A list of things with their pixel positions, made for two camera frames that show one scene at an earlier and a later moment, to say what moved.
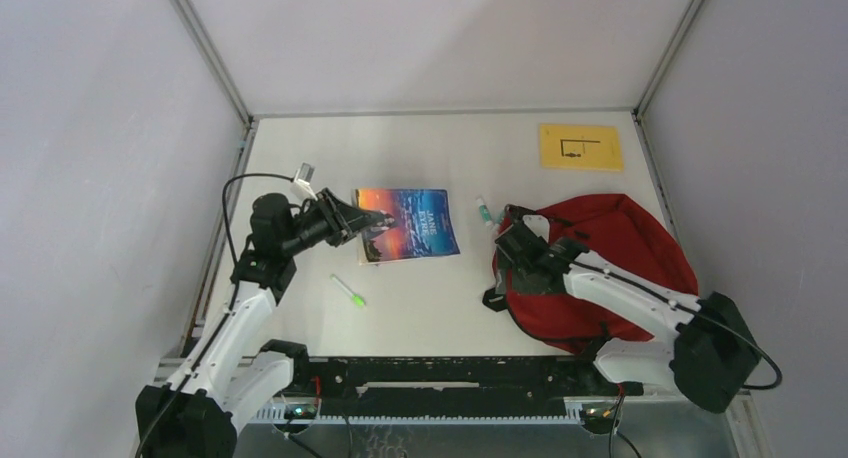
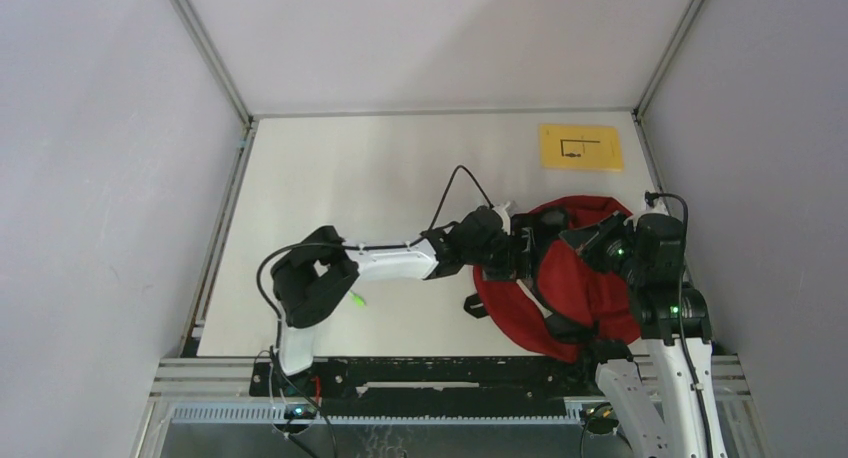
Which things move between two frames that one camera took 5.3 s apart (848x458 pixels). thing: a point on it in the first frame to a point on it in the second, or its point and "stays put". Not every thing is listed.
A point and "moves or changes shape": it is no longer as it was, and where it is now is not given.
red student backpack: [611, 229] moves or changes shape
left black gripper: [343, 220] to [513, 265]
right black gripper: [516, 283] to [588, 239]
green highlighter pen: [358, 301] stays put
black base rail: [454, 385] stays put
